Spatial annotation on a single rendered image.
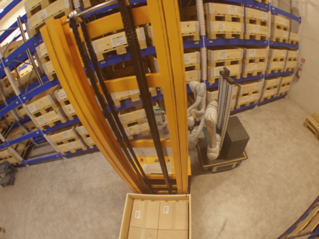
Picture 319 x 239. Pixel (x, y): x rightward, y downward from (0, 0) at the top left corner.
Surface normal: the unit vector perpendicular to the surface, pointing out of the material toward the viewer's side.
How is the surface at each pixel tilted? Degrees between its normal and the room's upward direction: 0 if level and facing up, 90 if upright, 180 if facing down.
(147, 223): 0
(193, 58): 90
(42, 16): 90
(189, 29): 90
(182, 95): 90
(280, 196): 0
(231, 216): 0
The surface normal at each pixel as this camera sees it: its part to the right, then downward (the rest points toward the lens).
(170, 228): -0.15, -0.76
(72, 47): -0.08, 0.65
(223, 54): 0.21, 0.60
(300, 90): -0.96, 0.25
